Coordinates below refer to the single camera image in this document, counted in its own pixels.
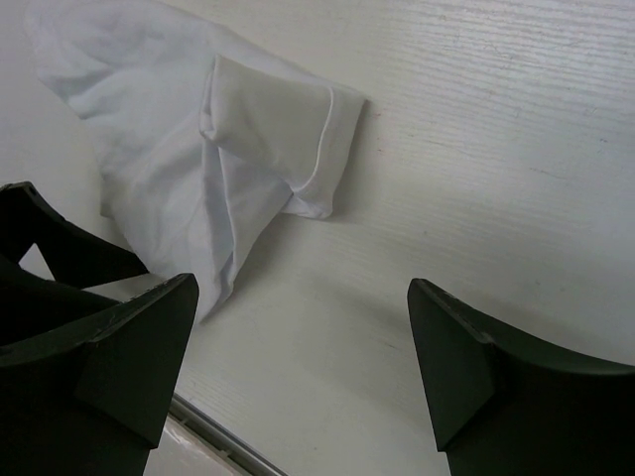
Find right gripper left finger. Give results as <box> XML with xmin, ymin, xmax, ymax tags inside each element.
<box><xmin>1</xmin><ymin>181</ymin><xmax>198</xmax><ymax>475</ymax></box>

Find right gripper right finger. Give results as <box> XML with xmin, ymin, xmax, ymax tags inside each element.
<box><xmin>407</xmin><ymin>279</ymin><xmax>634</xmax><ymax>475</ymax></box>

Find white fabric skirt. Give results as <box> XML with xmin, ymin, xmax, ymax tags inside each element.
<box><xmin>25</xmin><ymin>1</ymin><xmax>365</xmax><ymax>318</ymax></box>

